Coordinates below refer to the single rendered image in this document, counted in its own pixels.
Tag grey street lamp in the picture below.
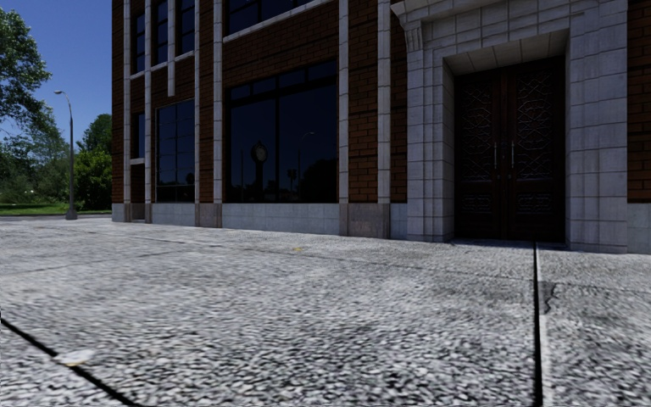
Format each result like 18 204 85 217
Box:
53 90 79 220

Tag red brick building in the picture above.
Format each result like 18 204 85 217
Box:
111 0 651 255

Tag trees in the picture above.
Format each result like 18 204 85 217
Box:
0 7 114 212

